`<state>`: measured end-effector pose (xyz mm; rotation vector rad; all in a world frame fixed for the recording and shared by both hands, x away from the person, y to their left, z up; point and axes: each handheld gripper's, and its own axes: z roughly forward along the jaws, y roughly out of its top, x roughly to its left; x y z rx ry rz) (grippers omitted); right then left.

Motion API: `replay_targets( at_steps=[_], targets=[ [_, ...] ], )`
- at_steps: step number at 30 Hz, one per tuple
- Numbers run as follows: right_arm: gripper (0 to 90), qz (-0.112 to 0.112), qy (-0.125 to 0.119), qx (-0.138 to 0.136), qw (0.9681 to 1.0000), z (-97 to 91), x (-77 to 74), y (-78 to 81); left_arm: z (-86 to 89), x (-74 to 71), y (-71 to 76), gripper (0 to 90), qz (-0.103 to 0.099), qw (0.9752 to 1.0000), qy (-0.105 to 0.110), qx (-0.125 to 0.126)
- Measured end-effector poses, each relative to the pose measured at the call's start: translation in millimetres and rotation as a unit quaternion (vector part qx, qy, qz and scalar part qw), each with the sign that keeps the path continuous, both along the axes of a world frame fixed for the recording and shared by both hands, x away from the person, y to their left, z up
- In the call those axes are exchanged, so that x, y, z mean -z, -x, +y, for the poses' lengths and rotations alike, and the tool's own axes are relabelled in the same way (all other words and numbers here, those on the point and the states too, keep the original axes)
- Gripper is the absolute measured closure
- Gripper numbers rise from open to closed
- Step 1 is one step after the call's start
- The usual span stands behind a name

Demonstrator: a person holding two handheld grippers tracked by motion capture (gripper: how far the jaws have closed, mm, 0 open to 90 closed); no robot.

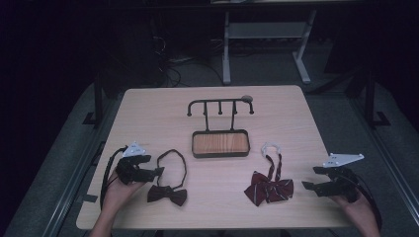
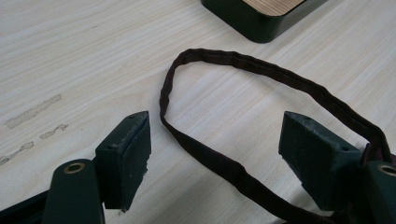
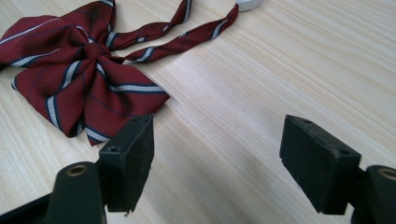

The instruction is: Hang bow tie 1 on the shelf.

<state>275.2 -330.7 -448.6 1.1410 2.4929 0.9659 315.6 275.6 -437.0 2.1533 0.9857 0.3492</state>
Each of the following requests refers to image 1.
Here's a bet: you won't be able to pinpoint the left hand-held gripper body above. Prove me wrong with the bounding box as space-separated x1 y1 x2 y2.
115 141 147 186

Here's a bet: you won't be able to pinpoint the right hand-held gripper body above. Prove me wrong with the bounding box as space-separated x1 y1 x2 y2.
322 152 366 203

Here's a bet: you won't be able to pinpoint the black bow tie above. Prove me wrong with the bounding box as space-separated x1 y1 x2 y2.
146 148 189 207

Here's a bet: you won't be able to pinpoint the red striped bow tie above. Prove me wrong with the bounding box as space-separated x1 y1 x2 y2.
243 141 294 207

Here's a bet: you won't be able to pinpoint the black rack with wooden base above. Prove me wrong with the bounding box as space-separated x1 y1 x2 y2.
186 98 255 159

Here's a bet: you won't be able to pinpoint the person's left hand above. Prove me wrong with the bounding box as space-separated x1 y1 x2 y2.
102 172 146 218

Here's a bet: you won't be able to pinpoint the person's right hand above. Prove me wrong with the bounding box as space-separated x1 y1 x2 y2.
330 192 380 232

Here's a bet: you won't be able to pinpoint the black metal stand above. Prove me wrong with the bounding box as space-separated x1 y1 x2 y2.
82 73 106 128
362 70 392 128

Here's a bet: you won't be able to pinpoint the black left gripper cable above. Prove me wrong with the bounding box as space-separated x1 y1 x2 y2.
99 145 128 209

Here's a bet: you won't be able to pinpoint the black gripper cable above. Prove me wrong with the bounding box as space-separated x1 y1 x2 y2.
342 173 383 231
99 145 128 209

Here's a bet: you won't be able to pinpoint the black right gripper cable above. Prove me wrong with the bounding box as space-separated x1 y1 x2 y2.
342 173 383 231

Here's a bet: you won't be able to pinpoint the black floor cables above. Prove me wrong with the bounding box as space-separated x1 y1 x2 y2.
152 36 225 89

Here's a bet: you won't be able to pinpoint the white metal desk frame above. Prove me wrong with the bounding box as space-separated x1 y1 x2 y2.
210 0 364 86

